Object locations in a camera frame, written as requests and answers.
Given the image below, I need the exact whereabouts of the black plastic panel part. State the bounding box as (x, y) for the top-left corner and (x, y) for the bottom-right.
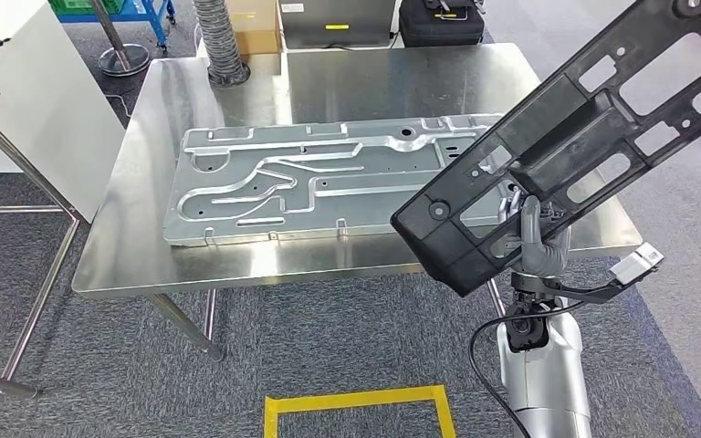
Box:
(389, 0), (701, 299)

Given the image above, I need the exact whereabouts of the stainless steel workbench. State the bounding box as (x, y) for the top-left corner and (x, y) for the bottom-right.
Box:
(71, 41), (645, 363)

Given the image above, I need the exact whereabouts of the silver stamped metal plate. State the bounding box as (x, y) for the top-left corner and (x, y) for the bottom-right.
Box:
(162, 112), (528, 248)

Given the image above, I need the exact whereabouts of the brown cardboard box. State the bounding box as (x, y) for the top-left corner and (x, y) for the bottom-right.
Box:
(225, 0), (284, 57)

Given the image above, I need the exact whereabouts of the black carry case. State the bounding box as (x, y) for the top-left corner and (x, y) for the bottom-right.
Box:
(398, 0), (487, 50)

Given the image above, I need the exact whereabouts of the blue metal cart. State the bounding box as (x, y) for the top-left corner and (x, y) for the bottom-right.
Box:
(47, 0), (178, 50)

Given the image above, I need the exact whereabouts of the white cabinet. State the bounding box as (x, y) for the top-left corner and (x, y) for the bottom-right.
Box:
(0, 0), (127, 225)

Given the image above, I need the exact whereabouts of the green storage bin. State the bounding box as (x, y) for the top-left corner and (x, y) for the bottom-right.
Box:
(47, 0), (124, 17)

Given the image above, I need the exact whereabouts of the grey ribbed duct hose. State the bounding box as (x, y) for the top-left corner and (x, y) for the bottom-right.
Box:
(191, 0), (253, 89)

